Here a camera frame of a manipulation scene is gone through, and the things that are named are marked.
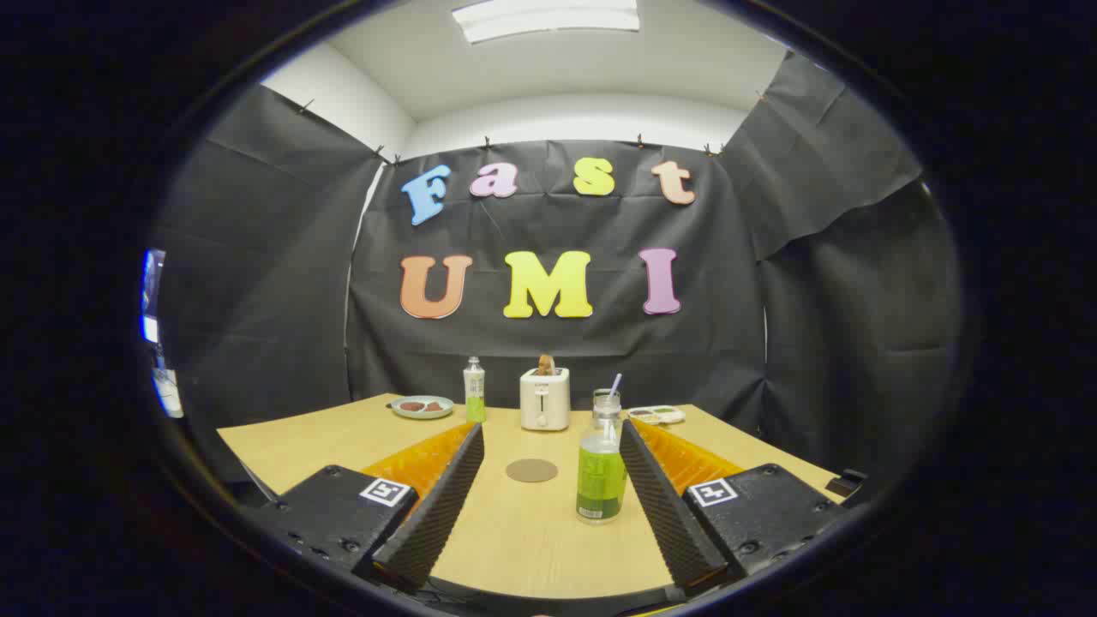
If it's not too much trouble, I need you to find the small capped green label bottle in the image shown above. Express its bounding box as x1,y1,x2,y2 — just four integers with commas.
464,356,487,424

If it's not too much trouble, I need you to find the white toaster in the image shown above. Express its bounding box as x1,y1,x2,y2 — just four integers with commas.
519,367,572,432

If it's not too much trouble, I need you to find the black backdrop cloth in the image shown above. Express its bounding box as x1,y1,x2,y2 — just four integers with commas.
154,51,965,489

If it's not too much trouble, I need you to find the wooden table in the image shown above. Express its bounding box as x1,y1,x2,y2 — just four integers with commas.
217,392,845,601

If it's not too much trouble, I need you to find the bright monitor screen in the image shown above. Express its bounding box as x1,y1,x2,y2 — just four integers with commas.
140,249,168,345

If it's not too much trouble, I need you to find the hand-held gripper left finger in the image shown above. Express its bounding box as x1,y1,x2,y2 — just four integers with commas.
249,422,486,594

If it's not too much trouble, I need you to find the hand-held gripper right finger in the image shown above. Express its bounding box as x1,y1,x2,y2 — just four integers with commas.
619,419,851,592

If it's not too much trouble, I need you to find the green label juice bottle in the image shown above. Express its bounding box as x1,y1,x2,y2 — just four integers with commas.
576,415,627,524

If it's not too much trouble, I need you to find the ceiling light panel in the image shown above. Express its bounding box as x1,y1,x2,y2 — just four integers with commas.
452,0,641,45

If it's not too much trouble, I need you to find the pale green plate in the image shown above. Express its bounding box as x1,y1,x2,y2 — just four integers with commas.
390,395,455,420

